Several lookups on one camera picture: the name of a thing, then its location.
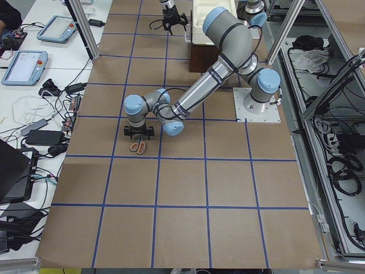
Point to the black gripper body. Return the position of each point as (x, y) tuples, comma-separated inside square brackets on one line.
[(170, 16), (139, 132)]

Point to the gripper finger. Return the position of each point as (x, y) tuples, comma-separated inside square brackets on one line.
[(167, 25), (183, 20)]

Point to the grey orange scissors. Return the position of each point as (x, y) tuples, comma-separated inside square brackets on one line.
[(138, 146)]

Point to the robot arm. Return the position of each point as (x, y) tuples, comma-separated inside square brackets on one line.
[(168, 4), (235, 42)]

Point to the brown cabinet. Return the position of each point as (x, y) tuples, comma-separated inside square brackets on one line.
[(202, 57)]

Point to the teach pendant far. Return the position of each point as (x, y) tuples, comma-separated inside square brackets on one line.
[(58, 30)]

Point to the teach pendant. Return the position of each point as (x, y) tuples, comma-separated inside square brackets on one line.
[(58, 30), (26, 68)]

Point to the black power adapter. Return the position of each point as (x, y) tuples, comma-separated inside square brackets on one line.
[(44, 137)]

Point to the black laptop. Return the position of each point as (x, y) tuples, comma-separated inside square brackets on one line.
[(17, 168)]

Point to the teach pendant near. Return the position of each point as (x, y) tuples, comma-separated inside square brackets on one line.
[(26, 68)]

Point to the aluminium frame post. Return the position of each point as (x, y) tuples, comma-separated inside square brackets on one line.
[(79, 17)]

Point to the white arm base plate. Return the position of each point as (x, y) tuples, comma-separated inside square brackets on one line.
[(248, 110)]

